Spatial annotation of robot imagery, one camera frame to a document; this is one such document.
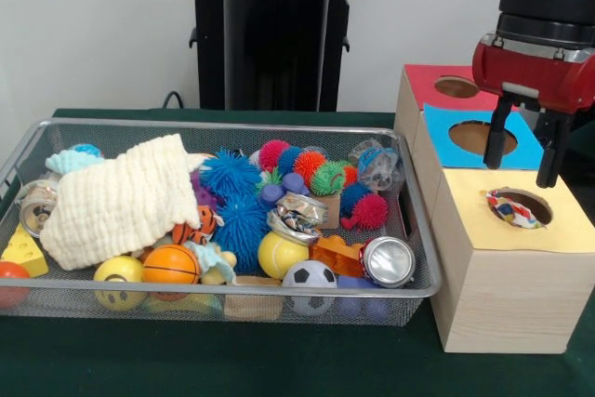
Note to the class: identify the red ball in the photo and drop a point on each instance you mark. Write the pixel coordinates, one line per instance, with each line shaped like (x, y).
(9, 281)

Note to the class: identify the yellow tennis ball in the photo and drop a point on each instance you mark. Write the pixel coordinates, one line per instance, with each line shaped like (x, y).
(282, 255)

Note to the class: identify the yellow smiley ball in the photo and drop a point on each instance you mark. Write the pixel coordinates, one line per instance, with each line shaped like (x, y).
(119, 276)

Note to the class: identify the black and white soccer ball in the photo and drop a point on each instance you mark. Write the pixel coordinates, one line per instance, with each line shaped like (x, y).
(310, 276)

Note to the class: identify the yellow cheese wedge toy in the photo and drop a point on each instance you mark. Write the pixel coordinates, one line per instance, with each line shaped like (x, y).
(23, 256)

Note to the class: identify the cream knitted cloth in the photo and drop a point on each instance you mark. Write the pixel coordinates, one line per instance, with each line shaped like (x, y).
(121, 202)

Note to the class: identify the crushed red drink can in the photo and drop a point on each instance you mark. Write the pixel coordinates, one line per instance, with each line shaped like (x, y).
(389, 262)

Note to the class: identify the wooden box with three holes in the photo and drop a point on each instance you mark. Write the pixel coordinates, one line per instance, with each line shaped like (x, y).
(483, 304)

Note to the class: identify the long polka dot cloth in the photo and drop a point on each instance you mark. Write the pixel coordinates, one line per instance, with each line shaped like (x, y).
(511, 209)

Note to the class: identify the clear mesh bin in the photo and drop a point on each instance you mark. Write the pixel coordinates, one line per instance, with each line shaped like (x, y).
(418, 276)

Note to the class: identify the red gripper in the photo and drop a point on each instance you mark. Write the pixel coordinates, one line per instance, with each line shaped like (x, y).
(558, 76)

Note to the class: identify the striped tiger plush toy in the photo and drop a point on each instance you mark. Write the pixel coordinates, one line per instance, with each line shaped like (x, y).
(197, 228)

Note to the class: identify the black monitor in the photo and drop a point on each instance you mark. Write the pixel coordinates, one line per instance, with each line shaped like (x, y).
(584, 141)

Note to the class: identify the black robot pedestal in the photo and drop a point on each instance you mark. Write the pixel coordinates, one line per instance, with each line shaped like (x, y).
(270, 53)

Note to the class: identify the mint green cloth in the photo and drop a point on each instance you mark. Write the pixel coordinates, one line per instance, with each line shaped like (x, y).
(70, 163)

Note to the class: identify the orange toy basketball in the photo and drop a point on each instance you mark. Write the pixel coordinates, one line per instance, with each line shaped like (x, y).
(172, 265)

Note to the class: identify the blue spiky rubber ball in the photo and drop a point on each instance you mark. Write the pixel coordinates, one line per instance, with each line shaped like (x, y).
(242, 230)
(231, 174)

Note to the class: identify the silver drink can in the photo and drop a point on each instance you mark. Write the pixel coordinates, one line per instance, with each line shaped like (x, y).
(33, 206)

